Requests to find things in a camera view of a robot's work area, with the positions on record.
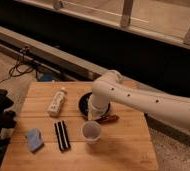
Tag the blue object behind table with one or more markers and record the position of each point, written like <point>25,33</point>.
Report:
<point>45,78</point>

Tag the blue sponge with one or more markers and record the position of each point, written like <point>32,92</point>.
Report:
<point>34,140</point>

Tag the black striped rectangular block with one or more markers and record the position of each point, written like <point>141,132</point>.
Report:
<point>62,136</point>

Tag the white plastic bottle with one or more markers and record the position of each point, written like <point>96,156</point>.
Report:
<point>56,103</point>

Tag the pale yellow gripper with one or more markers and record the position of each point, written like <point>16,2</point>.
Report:
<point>94,114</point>

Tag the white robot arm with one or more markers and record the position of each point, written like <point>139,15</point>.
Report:
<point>109,88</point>

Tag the black ceramic bowl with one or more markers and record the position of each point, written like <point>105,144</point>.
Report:
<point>83,106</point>

